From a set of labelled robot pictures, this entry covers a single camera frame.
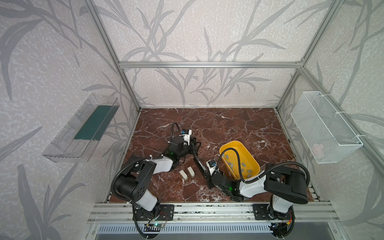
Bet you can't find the black stapler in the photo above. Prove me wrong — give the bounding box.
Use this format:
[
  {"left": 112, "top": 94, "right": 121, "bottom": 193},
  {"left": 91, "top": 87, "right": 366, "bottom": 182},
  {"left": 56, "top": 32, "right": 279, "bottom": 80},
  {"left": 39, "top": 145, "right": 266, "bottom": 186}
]
[{"left": 194, "top": 155, "right": 211, "bottom": 180}]

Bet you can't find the white mini stapler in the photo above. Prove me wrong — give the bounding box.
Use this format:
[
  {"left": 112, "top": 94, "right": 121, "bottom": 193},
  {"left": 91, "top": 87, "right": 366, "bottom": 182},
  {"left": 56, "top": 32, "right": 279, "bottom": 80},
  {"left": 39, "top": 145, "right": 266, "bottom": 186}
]
[
  {"left": 179, "top": 170, "right": 188, "bottom": 181},
  {"left": 187, "top": 167, "right": 195, "bottom": 178}
]

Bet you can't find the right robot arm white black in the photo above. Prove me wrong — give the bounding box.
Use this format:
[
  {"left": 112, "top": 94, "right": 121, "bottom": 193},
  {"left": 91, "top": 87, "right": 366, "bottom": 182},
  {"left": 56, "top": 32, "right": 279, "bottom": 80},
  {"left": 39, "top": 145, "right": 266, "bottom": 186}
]
[{"left": 207, "top": 160, "right": 311, "bottom": 217}]

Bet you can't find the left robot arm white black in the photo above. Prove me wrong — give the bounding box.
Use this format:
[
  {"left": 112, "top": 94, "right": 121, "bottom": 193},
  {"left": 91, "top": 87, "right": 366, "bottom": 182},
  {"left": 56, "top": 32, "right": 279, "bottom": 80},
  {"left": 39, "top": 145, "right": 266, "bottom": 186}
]
[{"left": 111, "top": 136, "right": 201, "bottom": 215}]

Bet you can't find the yellow plastic tray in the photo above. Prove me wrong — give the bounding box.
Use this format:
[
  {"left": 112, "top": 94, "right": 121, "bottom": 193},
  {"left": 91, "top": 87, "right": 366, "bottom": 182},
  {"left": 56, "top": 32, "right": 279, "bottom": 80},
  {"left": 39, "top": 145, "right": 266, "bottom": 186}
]
[{"left": 220, "top": 141, "right": 261, "bottom": 180}]

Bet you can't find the green circuit board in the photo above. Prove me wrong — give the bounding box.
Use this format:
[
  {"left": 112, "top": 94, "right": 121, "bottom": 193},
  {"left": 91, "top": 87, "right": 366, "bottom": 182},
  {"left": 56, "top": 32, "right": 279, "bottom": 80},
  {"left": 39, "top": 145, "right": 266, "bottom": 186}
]
[{"left": 145, "top": 223, "right": 166, "bottom": 232}]

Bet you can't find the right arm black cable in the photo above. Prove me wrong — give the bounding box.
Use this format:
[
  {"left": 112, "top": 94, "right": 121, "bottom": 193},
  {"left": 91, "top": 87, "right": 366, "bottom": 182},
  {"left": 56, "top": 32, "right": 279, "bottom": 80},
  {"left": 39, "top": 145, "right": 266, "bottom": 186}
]
[{"left": 216, "top": 147, "right": 311, "bottom": 188}]

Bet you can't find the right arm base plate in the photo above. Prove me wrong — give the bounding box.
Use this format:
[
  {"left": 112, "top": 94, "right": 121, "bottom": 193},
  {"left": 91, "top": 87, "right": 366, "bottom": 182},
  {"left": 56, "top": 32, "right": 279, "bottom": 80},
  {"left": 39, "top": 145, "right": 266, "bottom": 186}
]
[{"left": 252, "top": 204, "right": 293, "bottom": 221}]

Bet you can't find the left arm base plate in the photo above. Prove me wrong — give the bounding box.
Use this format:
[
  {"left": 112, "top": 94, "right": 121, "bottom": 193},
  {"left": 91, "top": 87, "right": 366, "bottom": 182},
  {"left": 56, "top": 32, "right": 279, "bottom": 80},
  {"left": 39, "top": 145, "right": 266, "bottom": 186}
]
[{"left": 133, "top": 204, "right": 175, "bottom": 221}]

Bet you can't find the aluminium frame crossbar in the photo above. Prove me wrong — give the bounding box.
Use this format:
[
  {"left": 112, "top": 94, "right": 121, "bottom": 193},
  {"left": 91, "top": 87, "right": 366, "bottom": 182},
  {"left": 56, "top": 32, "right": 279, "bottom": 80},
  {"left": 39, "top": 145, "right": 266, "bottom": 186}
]
[{"left": 119, "top": 62, "right": 301, "bottom": 69}]

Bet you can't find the white wire mesh basket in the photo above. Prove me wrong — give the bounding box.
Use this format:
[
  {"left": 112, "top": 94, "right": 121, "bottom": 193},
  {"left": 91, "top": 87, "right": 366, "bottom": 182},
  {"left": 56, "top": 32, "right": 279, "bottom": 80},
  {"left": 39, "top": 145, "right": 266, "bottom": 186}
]
[{"left": 291, "top": 91, "right": 364, "bottom": 164}]

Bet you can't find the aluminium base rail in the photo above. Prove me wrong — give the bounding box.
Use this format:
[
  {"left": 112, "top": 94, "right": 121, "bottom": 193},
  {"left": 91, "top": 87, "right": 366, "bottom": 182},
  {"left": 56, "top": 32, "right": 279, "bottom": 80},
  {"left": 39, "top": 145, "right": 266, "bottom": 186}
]
[{"left": 87, "top": 202, "right": 339, "bottom": 224}]

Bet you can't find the clear plastic wall bin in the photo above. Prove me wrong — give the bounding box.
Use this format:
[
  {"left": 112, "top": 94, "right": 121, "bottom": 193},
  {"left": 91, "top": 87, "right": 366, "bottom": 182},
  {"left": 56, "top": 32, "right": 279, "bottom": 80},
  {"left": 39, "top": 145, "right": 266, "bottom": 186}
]
[{"left": 42, "top": 94, "right": 120, "bottom": 163}]

